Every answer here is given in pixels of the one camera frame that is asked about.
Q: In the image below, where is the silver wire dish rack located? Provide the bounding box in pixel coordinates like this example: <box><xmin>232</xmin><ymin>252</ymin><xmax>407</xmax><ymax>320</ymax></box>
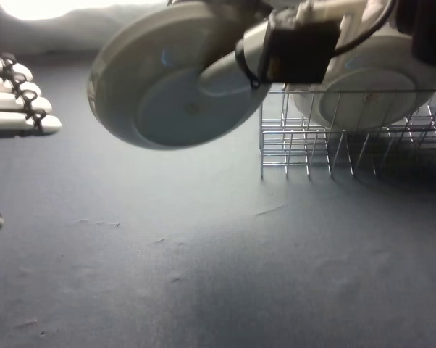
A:
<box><xmin>259</xmin><ymin>81</ymin><xmax>436</xmax><ymax>181</ymax></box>

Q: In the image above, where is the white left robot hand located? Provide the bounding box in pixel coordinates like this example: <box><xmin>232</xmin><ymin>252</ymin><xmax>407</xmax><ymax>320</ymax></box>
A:
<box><xmin>0</xmin><ymin>53</ymin><xmax>63</xmax><ymax>236</ymax></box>

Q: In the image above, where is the white plate with black rim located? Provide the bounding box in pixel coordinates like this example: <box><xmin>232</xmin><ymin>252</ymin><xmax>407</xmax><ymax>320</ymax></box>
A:
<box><xmin>293</xmin><ymin>28</ymin><xmax>436</xmax><ymax>131</ymax></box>
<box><xmin>87</xmin><ymin>1</ymin><xmax>270</xmax><ymax>150</ymax></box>

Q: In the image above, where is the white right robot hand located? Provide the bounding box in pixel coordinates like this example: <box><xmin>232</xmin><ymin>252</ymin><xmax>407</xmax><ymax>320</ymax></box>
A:
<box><xmin>198</xmin><ymin>17</ymin><xmax>273</xmax><ymax>97</ymax></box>

